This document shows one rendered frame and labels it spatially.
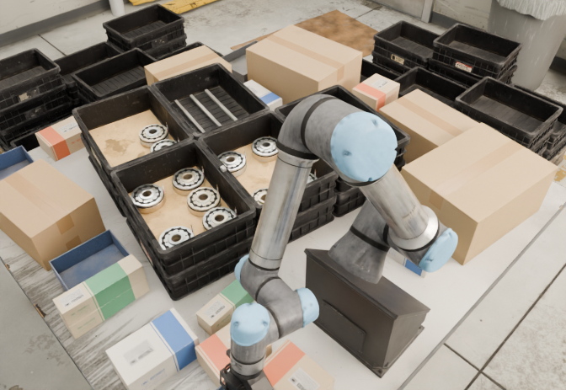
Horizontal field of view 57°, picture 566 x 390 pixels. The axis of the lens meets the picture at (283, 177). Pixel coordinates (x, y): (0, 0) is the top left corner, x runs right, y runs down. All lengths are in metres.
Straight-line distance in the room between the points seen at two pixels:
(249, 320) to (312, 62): 1.38
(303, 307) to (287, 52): 1.39
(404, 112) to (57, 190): 1.24
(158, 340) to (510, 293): 1.71
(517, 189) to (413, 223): 0.63
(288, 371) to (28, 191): 1.00
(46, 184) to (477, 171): 1.38
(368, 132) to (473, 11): 3.62
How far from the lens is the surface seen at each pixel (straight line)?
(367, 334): 1.38
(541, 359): 2.50
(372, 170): 0.95
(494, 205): 1.66
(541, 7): 3.58
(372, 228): 1.34
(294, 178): 1.07
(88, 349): 1.59
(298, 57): 2.24
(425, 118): 2.01
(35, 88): 3.02
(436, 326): 1.59
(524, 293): 2.67
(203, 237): 1.45
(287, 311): 1.09
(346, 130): 0.92
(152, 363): 1.42
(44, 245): 1.73
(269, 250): 1.13
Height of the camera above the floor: 2.01
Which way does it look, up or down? 43 degrees down
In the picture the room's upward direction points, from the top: 1 degrees counter-clockwise
